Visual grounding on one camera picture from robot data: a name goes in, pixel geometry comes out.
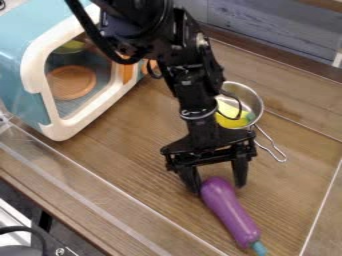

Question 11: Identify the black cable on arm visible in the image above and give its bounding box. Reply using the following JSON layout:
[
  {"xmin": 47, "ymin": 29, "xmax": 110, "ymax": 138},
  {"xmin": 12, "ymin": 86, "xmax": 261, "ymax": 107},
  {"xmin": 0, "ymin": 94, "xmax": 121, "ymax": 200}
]
[{"xmin": 63, "ymin": 0, "xmax": 149, "ymax": 66}]

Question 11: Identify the orange microwave turntable plate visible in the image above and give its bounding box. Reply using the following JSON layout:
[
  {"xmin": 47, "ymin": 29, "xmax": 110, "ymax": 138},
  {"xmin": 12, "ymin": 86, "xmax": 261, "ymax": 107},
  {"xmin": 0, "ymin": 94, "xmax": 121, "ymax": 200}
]
[{"xmin": 47, "ymin": 65, "xmax": 97, "ymax": 100}]

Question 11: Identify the yellow toy banana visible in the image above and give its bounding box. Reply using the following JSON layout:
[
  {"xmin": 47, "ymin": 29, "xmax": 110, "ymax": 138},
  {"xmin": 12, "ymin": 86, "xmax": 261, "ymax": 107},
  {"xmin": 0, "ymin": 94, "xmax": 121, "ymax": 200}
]
[{"xmin": 216, "ymin": 101, "xmax": 257, "ymax": 129}]

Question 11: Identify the black cable bottom left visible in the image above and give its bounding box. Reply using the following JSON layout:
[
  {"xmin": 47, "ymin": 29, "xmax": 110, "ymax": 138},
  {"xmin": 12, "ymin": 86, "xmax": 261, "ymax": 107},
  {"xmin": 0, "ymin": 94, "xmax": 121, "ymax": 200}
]
[{"xmin": 0, "ymin": 226, "xmax": 49, "ymax": 256}]

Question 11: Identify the purple toy eggplant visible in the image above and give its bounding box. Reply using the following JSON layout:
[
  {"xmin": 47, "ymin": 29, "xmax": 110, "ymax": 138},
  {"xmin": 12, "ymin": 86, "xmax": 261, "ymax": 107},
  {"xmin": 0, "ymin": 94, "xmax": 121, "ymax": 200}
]
[{"xmin": 201, "ymin": 177, "xmax": 268, "ymax": 256}]

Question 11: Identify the silver pot with wire handle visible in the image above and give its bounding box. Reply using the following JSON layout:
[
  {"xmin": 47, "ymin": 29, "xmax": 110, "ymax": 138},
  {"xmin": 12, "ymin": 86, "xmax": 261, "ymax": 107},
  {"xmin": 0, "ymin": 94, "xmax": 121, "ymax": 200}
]
[{"xmin": 217, "ymin": 81, "xmax": 288, "ymax": 163}]

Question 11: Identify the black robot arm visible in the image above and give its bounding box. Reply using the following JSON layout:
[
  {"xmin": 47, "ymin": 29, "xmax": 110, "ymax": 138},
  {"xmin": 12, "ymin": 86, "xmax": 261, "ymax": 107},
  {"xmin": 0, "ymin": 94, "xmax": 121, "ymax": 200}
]
[{"xmin": 91, "ymin": 0, "xmax": 257, "ymax": 193}]

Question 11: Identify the blue toy microwave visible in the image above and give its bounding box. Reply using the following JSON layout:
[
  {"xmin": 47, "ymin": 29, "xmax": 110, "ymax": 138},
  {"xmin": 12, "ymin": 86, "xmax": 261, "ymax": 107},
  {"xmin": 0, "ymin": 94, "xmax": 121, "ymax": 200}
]
[{"xmin": 0, "ymin": 0, "xmax": 155, "ymax": 141}]

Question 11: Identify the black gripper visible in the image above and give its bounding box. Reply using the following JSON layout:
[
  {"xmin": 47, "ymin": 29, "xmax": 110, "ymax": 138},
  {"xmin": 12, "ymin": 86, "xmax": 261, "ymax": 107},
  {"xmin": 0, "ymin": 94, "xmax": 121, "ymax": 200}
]
[{"xmin": 161, "ymin": 112, "xmax": 257, "ymax": 194}]

